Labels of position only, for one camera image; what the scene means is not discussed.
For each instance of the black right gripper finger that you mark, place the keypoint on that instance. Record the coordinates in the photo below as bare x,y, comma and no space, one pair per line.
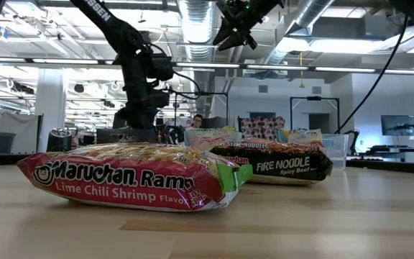
232,42
225,34

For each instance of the dark grey plastic bin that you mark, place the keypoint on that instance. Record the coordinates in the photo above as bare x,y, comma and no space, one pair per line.
120,136

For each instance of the lime chili shrimp ramen pack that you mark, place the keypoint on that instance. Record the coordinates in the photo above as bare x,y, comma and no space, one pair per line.
207,141
120,180

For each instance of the black Fire Noodle ramen pack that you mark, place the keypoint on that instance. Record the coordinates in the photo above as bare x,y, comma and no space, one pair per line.
282,165

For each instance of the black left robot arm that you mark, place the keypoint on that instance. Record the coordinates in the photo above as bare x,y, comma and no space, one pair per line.
120,32

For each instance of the clear plastic bin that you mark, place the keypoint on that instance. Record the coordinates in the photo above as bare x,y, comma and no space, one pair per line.
338,151
185,144

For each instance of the person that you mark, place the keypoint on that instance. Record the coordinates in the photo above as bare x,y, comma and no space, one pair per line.
197,121

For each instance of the black round container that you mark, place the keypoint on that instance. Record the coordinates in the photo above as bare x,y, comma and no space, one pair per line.
59,140

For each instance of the white pillar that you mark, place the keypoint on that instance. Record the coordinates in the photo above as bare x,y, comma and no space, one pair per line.
50,104

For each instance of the long ceiling light bar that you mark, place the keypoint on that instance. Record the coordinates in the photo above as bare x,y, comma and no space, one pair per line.
67,62

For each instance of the patterned chair back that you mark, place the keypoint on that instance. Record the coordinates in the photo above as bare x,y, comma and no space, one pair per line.
262,127

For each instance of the white fabric partition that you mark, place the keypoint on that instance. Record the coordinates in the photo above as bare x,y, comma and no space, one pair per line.
13,124

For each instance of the grey office chair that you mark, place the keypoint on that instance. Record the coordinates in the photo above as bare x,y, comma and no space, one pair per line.
2,142

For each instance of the silver ventilation duct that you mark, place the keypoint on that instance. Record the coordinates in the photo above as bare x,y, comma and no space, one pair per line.
300,25
196,36

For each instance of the black metal frame stand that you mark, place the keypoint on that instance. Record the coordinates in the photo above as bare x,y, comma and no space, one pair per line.
315,98
214,93

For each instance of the dark wall monitor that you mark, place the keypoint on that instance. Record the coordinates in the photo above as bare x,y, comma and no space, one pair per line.
395,125

